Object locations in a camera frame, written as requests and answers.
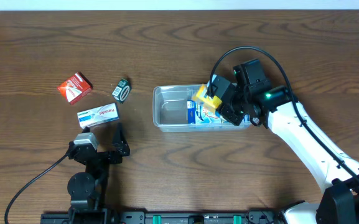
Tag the yellow medicine box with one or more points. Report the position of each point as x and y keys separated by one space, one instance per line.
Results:
x=209 y=103

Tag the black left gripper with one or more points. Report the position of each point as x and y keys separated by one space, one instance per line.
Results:
x=121 y=146

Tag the red Panadol box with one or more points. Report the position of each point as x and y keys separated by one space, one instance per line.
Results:
x=75 y=88

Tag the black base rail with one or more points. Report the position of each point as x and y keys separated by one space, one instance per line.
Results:
x=139 y=217

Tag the small dark green box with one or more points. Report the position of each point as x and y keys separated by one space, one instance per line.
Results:
x=121 y=91

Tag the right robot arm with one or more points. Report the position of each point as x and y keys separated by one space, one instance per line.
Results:
x=335 y=172

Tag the white Panadol box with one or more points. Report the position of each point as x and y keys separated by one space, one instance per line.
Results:
x=99 y=115

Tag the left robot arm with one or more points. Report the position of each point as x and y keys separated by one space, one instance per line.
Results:
x=88 y=189

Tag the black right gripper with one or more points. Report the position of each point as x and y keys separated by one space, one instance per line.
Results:
x=232 y=112

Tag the clear plastic container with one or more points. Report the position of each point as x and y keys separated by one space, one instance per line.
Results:
x=170 y=111

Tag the blue KoolFever box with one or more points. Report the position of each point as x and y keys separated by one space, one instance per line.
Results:
x=197 y=114

